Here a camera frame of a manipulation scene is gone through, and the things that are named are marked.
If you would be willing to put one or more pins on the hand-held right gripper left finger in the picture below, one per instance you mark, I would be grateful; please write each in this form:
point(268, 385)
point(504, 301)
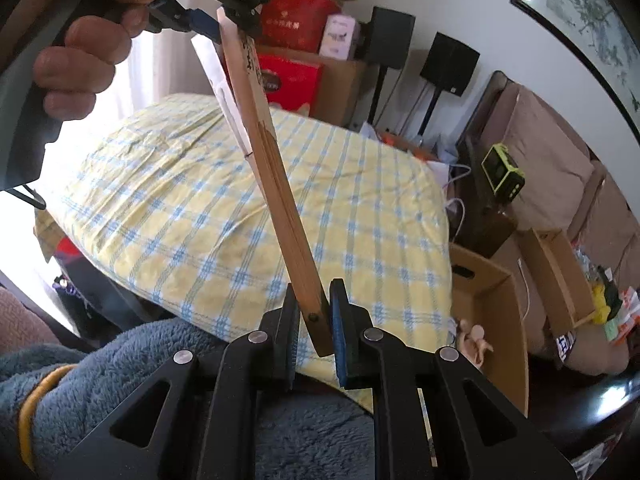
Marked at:
point(292, 355)

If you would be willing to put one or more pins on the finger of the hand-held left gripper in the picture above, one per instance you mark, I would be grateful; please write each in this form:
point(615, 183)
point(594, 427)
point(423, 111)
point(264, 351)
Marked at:
point(202, 22)
point(245, 17)

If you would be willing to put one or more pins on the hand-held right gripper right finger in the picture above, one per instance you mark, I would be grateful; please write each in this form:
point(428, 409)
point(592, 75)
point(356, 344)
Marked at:
point(342, 350)

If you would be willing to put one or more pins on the wooden folding fan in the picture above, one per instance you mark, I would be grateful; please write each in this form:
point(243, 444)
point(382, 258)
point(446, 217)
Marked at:
point(280, 210)

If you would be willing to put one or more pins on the large cardboard box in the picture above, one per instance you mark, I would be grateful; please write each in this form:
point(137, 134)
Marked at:
point(500, 310)

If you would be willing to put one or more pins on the person's left hand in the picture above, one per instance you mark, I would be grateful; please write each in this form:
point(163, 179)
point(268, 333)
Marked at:
point(90, 45)

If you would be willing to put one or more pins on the red gift bag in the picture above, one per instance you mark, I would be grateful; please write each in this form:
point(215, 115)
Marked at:
point(300, 22)

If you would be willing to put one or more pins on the white curtain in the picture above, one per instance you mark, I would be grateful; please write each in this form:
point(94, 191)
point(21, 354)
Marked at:
point(165, 65)

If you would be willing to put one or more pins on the pink white carton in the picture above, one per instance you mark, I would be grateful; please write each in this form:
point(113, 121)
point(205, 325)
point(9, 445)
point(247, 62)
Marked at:
point(340, 35)

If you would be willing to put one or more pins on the brown cardboard carton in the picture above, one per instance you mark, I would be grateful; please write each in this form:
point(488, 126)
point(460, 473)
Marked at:
point(345, 90)

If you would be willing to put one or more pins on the black speaker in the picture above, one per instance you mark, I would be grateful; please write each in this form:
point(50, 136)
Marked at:
point(450, 62)
point(392, 35)

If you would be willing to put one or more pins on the black speaker stand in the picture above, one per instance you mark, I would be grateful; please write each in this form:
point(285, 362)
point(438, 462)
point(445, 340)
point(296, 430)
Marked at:
point(430, 110)
point(380, 95)

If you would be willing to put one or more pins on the yellow checked tablecloth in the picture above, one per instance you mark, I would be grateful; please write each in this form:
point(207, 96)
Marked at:
point(175, 200)

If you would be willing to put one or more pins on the dark wooden side cabinet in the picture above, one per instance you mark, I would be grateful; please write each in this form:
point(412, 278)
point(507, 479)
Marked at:
point(487, 230)

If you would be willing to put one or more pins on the grey fleece robe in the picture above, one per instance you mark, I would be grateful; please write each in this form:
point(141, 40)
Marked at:
point(100, 370)

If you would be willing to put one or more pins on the pink seat cushion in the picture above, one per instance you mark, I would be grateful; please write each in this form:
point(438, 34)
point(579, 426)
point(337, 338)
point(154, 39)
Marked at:
point(25, 320)

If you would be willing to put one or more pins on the brown sofa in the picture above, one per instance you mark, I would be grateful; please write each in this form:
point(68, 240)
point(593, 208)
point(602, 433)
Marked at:
point(542, 320)

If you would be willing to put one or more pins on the blue red white package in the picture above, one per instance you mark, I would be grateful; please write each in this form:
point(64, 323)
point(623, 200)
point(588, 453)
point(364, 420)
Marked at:
point(565, 350)

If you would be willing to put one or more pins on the small cardboard box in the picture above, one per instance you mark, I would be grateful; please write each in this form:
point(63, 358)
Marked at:
point(565, 280)

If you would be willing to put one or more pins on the green black power station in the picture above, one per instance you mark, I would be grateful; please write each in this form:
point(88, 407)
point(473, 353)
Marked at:
point(502, 172)

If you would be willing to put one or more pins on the beige sofa cushion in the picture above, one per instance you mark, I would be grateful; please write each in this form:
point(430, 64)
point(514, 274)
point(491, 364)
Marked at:
point(545, 160)
point(631, 255)
point(605, 220)

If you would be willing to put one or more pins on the orange white paper bag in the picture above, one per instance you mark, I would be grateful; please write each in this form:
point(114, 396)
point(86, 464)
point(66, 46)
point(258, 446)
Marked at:
point(627, 315)

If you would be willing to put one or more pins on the black framed painting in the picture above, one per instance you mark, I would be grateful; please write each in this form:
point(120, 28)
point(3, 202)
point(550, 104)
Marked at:
point(585, 10)

